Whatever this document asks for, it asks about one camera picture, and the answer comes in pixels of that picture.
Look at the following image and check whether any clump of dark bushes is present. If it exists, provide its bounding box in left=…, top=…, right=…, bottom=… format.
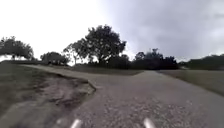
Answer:
left=106, top=48, right=179, bottom=71

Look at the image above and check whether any dry grass field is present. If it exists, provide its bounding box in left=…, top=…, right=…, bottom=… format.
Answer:
left=156, top=68, right=224, bottom=98

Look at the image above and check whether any patchy grass and dirt ground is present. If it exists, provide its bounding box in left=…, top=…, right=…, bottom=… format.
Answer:
left=0, top=60, right=98, bottom=128

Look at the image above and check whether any robot's own part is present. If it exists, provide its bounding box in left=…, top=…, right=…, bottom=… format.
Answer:
left=143, top=117, right=156, bottom=128
left=69, top=118, right=83, bottom=128

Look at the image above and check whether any dark tree with flat crown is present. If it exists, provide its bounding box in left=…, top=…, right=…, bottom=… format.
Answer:
left=0, top=35, right=35, bottom=62

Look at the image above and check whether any large dark broad tree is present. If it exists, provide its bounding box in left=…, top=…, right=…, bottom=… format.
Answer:
left=63, top=24, right=128, bottom=66

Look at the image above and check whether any grey gravel path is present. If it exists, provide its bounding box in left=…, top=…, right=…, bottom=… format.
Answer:
left=19, top=63, right=224, bottom=128

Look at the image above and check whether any grass patch between paths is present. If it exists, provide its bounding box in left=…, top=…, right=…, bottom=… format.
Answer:
left=49, top=64, right=144, bottom=76

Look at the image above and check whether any distant row of trees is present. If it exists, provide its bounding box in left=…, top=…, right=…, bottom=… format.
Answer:
left=178, top=54, right=224, bottom=71

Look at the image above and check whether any low dark round tree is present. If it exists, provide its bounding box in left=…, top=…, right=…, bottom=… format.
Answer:
left=39, top=51, right=71, bottom=66

